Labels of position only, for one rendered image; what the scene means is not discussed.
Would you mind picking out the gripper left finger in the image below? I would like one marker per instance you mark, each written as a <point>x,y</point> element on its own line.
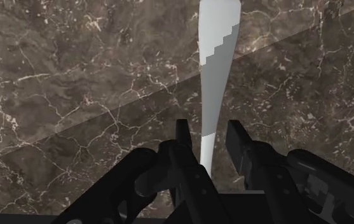
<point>183,173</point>

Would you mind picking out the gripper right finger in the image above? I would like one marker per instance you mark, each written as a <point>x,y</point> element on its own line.
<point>266,173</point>

